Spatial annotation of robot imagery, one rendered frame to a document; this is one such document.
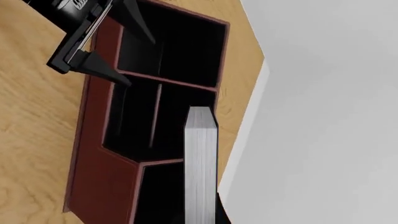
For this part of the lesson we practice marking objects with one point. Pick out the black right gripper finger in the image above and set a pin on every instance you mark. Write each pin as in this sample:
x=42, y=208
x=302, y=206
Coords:
x=222, y=214

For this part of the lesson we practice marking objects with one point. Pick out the red-brown desk caddy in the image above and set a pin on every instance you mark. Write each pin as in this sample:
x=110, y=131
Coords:
x=105, y=177

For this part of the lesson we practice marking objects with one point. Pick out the grey-paged book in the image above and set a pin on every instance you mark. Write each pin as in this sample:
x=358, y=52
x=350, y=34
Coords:
x=200, y=163

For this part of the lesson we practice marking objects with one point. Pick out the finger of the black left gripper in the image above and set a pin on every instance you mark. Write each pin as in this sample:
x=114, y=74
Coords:
x=99, y=67
x=140, y=21

